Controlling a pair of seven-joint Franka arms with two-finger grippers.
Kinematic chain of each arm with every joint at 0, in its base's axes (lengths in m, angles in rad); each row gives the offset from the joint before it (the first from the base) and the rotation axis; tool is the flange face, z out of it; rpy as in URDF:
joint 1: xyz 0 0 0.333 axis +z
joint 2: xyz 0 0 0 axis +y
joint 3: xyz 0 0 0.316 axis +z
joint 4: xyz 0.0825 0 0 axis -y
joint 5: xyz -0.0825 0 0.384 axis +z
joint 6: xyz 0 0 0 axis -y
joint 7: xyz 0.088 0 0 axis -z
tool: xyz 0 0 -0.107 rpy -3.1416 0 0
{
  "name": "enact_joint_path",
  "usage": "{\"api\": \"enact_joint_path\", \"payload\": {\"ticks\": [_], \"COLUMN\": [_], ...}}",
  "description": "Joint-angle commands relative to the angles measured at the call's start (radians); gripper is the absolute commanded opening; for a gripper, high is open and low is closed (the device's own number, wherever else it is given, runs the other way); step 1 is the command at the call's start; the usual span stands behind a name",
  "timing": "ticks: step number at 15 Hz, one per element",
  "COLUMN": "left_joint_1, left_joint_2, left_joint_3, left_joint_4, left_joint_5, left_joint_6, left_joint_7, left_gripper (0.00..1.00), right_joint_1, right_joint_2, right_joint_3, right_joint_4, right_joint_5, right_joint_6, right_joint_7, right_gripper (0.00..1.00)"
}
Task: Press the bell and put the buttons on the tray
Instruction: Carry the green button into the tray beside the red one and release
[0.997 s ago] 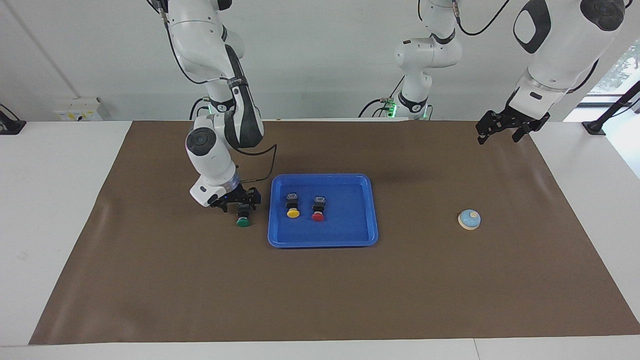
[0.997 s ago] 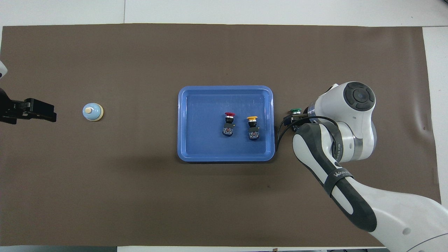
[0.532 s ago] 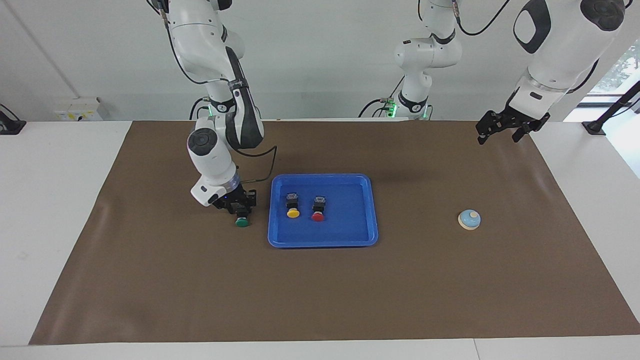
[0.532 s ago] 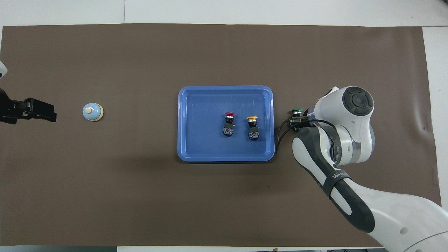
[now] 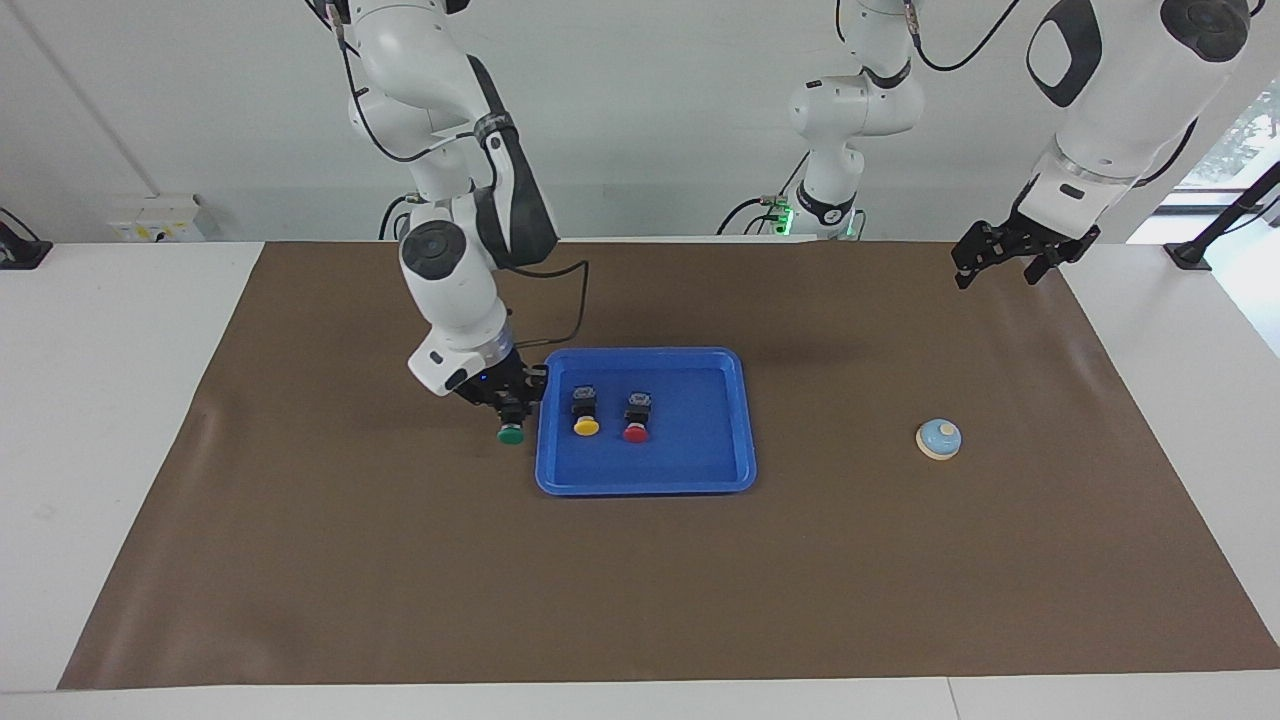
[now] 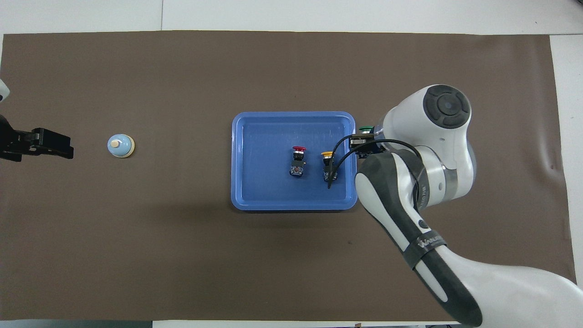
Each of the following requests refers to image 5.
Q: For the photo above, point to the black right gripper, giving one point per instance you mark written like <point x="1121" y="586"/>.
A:
<point x="495" y="385"/>

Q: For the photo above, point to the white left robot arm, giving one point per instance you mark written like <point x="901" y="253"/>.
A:
<point x="1120" y="100"/>

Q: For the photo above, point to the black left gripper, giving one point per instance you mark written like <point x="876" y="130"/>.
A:
<point x="1030" y="240"/>

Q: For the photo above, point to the light blue call bell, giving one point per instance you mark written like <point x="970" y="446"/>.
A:
<point x="940" y="438"/>

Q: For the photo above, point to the green push button switch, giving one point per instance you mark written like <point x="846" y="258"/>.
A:
<point x="511" y="435"/>

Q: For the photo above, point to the brown table mat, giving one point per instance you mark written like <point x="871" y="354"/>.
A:
<point x="640" y="580"/>

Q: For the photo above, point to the red push button switch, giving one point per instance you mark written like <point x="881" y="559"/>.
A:
<point x="636" y="433"/>

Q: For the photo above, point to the black clamp mount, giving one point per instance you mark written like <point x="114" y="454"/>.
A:
<point x="25" y="255"/>

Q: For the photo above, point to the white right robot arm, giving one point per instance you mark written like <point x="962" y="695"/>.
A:
<point x="450" y="290"/>

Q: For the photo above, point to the blue plastic tray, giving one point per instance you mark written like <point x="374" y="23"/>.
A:
<point x="690" y="450"/>

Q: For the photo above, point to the black angled stand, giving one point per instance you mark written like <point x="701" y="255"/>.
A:
<point x="1190" y="255"/>

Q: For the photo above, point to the yellow push button switch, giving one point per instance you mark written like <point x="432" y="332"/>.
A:
<point x="586" y="427"/>

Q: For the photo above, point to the bright window pane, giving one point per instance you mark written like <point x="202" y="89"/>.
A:
<point x="1245" y="140"/>

